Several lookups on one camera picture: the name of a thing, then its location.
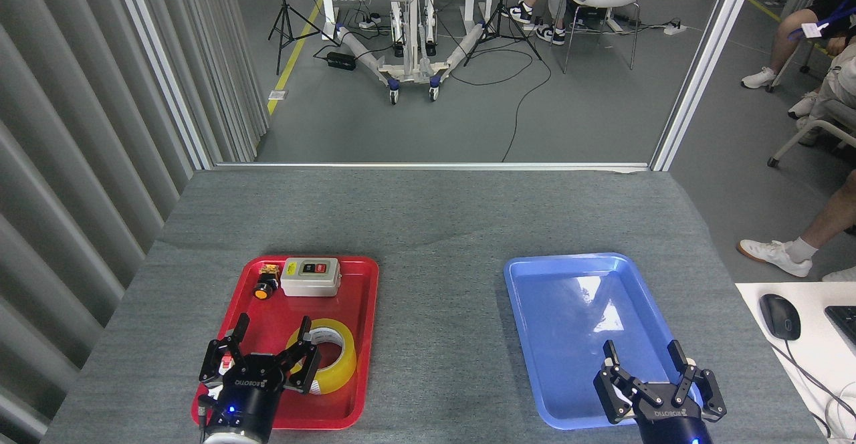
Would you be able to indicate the red plastic tray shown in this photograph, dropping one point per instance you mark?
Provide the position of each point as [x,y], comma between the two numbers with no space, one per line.
[348,337]

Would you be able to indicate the black power adapter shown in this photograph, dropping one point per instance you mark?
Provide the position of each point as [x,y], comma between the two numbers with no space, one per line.
[341,61]

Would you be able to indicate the yellow tape roll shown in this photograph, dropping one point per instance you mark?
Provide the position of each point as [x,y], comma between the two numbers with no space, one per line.
[341,364]

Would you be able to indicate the white circuit breaker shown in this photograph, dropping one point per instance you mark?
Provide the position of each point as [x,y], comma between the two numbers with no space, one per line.
[227,362]

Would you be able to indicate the black keyboard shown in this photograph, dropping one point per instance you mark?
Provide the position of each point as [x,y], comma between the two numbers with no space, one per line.
[844,323]

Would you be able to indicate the person with white shoe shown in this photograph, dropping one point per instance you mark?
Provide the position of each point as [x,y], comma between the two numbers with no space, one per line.
[776,255]

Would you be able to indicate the person in black shorts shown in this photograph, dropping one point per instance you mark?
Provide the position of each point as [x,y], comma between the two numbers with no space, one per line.
[792,36]

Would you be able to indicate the blue plastic tray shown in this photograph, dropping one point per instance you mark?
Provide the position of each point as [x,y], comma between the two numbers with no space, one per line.
[568,323]

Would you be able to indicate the white frame wheeled chair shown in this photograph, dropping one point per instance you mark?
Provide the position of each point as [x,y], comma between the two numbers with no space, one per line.
[812,126]

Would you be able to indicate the silver frame post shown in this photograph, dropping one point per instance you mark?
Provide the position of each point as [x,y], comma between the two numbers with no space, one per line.
[702,69]
[160,63]

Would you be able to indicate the silver frame crossbar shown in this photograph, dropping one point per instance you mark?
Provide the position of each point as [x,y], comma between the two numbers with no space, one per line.
[435,166]

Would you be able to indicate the grey two-button switch box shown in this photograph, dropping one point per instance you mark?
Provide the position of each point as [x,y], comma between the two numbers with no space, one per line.
[311,280]

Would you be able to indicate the black computer mouse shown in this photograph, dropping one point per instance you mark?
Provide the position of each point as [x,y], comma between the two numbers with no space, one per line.
[780,317]

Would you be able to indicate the black tripod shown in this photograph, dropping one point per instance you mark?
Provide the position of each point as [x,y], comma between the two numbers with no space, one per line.
[500,26]
[287,16]

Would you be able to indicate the white wheeled stand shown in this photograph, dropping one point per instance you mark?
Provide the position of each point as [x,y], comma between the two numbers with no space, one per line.
[414,63]

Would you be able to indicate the grey felt table cover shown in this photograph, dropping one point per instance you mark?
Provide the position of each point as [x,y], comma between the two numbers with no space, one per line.
[435,230]

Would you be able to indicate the orange push button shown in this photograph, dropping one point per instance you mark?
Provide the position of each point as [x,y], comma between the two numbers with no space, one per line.
[265,290]

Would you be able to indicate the white power strip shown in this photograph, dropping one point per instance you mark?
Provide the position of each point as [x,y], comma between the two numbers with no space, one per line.
[675,29]
[369,23]

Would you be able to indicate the person in beige trousers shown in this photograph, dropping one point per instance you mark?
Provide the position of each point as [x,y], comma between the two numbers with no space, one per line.
[836,83]

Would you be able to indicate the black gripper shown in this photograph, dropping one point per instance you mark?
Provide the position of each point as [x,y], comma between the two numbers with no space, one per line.
[669,424]
[244,404]

